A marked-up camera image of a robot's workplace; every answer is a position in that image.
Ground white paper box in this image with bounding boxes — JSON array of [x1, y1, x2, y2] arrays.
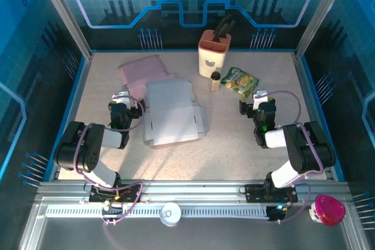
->
[[142, 77, 210, 148]]

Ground pink paper box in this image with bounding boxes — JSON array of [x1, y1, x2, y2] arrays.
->
[[117, 54, 180, 109]]

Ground green yellow snack bag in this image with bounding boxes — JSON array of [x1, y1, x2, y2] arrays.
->
[[220, 67, 260, 98]]

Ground beige spice bottle black cap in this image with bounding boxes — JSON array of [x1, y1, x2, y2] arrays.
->
[[210, 71, 221, 93]]

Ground cream knife block orange top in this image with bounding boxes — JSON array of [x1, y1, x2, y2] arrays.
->
[[197, 29, 232, 77]]

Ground black controller board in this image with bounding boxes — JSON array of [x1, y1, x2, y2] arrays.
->
[[267, 204, 289, 222], [101, 201, 124, 215]]

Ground silver tin can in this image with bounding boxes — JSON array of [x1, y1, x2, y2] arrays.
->
[[159, 202, 182, 227]]

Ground container with magenta lid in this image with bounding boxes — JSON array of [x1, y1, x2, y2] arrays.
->
[[309, 194, 346, 227]]

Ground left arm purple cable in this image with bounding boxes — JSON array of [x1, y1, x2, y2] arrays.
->
[[73, 94, 146, 227]]

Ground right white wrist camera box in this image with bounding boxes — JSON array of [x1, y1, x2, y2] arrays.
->
[[253, 89, 269, 111]]

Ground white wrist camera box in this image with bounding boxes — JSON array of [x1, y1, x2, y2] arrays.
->
[[253, 89, 269, 111], [112, 91, 132, 109]]

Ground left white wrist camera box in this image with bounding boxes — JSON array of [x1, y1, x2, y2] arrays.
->
[[112, 91, 132, 109]]

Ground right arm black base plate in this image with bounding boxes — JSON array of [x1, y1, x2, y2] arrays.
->
[[244, 184, 298, 204]]

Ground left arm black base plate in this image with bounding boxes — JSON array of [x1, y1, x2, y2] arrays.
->
[[87, 184, 143, 204]]

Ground black knife handle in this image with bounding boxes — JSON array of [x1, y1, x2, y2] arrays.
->
[[213, 14, 237, 43]]

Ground aluminium mounting rail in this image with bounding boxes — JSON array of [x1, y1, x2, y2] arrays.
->
[[35, 179, 352, 204]]

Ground aluminium frame post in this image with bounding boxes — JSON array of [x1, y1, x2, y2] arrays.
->
[[32, 0, 93, 59], [294, 0, 352, 59]]

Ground white slotted cable duct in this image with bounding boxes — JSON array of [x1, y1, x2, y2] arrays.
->
[[45, 205, 270, 218]]

